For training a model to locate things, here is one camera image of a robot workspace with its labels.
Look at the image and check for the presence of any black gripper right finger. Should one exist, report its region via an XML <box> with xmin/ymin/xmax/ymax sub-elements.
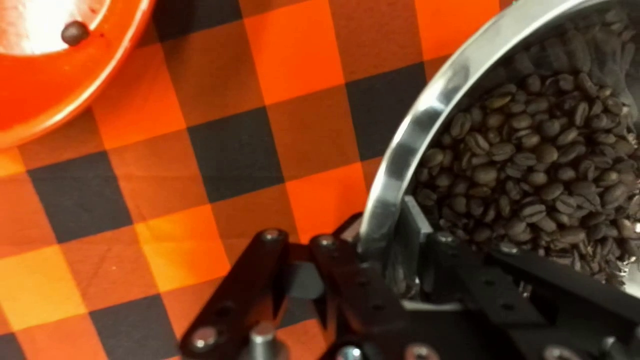
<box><xmin>392</xmin><ymin>194</ymin><xmax>640</xmax><ymax>336</ymax></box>

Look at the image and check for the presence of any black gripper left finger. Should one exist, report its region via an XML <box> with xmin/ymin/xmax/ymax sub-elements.
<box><xmin>178</xmin><ymin>213</ymin><xmax>404</xmax><ymax>360</ymax></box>

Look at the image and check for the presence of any roasted coffee beans pile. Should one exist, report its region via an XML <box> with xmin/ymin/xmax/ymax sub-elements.
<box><xmin>412</xmin><ymin>5</ymin><xmax>640</xmax><ymax>290</ymax></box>

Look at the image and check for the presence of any silver metal bowl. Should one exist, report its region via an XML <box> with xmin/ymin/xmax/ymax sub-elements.
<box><xmin>359</xmin><ymin>0</ymin><xmax>640</xmax><ymax>304</ymax></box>

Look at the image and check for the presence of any orange plastic bowl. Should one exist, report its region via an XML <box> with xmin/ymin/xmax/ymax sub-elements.
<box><xmin>0</xmin><ymin>0</ymin><xmax>160</xmax><ymax>150</ymax></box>

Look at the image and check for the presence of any red black checkered tablecloth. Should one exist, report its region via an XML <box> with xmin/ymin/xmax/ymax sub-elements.
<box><xmin>0</xmin><ymin>0</ymin><xmax>640</xmax><ymax>360</ymax></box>

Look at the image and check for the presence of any stray coffee bean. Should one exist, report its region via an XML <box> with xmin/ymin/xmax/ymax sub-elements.
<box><xmin>60</xmin><ymin>17</ymin><xmax>92</xmax><ymax>47</ymax></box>

